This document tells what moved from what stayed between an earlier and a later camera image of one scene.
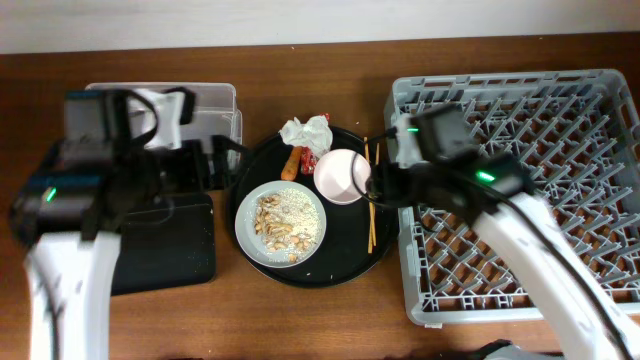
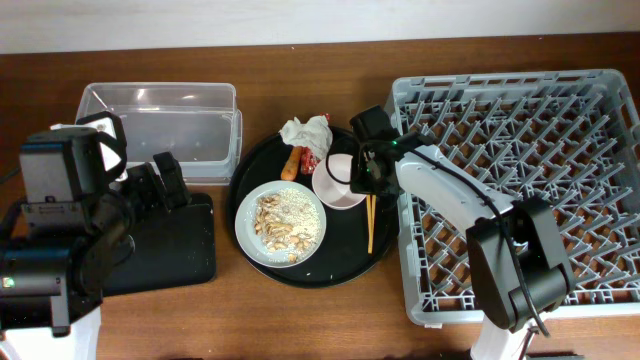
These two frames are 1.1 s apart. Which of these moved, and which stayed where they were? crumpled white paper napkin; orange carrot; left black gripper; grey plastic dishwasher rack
Moved: left black gripper
Stayed: orange carrot; crumpled white paper napkin; grey plastic dishwasher rack
